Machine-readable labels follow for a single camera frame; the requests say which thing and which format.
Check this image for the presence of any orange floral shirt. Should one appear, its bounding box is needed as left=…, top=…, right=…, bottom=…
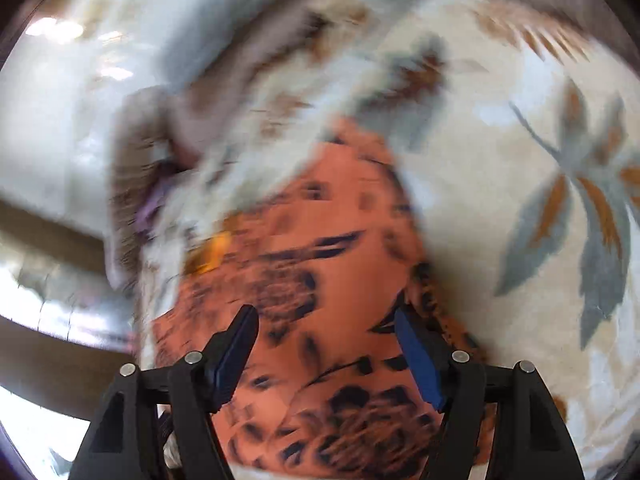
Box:
left=150, top=120, right=496, bottom=480

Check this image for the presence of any leaf print blanket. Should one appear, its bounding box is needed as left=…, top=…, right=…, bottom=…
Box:
left=115, top=0, right=640, bottom=480

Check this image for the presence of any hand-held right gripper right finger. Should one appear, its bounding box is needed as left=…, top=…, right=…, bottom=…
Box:
left=394, top=305, right=586, bottom=480

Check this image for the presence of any striped floral bolster pillow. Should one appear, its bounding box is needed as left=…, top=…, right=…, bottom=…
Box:
left=107, top=85, right=201, bottom=286

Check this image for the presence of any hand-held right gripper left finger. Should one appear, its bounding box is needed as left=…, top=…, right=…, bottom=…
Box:
left=67, top=304, right=261, bottom=480

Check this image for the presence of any purple cloth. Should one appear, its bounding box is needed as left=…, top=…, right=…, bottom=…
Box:
left=132, top=180, right=173, bottom=241

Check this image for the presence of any grey ruffled pillow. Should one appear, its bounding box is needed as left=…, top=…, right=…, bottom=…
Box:
left=160, top=0, right=301, bottom=96

